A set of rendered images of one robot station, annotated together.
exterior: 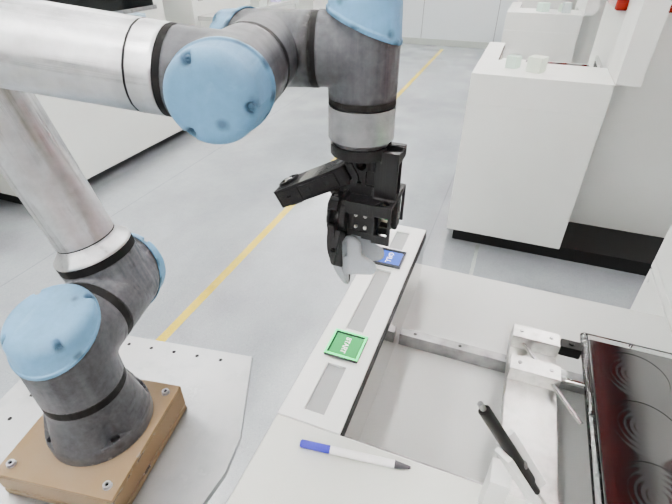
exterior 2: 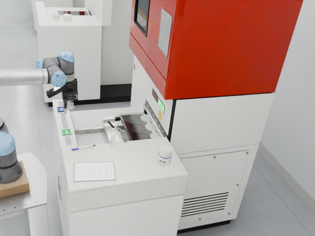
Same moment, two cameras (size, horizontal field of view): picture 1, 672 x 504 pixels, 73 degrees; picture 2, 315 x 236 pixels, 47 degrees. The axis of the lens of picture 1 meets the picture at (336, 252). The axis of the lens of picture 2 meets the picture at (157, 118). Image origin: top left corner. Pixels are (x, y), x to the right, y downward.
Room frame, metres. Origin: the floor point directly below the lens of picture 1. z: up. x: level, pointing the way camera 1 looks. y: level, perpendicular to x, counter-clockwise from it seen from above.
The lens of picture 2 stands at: (-1.11, 0.80, 2.21)
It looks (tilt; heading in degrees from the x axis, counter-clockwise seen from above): 32 degrees down; 317
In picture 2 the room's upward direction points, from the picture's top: 7 degrees clockwise
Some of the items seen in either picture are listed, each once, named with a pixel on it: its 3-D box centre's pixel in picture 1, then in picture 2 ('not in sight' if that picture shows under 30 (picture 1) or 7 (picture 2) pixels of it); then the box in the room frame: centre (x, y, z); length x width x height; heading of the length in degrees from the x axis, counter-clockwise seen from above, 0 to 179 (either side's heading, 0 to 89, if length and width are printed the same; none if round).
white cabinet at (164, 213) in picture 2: not in sight; (107, 196); (0.40, -0.25, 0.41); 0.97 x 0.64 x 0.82; 159
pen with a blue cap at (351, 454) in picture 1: (354, 455); (84, 147); (0.32, -0.02, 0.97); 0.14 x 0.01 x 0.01; 76
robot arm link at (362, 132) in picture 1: (362, 122); (67, 76); (0.51, -0.03, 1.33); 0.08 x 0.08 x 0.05
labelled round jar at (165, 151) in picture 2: not in sight; (165, 155); (-0.02, -0.33, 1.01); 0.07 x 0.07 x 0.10
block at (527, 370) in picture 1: (533, 371); (111, 126); (0.51, -0.34, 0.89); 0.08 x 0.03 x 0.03; 69
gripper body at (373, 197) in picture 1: (365, 188); (69, 89); (0.50, -0.04, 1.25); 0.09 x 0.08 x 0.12; 69
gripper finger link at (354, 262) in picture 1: (355, 264); (69, 107); (0.49, -0.03, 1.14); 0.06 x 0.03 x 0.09; 69
